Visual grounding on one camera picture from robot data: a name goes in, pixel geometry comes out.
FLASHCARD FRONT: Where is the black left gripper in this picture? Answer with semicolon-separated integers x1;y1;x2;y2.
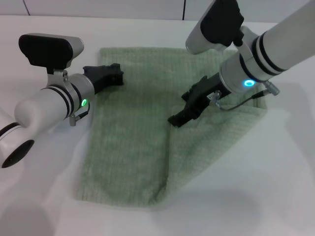
82;62;124;95

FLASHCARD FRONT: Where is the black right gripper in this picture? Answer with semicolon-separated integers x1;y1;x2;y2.
167;72;231;128

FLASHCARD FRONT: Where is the green ribbed towel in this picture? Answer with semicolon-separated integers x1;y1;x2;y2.
73;47;269;206

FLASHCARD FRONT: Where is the left wrist cable with plug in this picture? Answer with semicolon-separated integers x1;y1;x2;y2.
69;102;91;127

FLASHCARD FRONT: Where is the wrist cable with plug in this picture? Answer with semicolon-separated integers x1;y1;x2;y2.
209;82;281;112
69;102;91;127

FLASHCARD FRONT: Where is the right wrist cable with plug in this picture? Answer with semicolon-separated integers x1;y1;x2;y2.
209;82;281;112

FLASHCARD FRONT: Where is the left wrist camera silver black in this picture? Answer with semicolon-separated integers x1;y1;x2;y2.
19;33;85;87

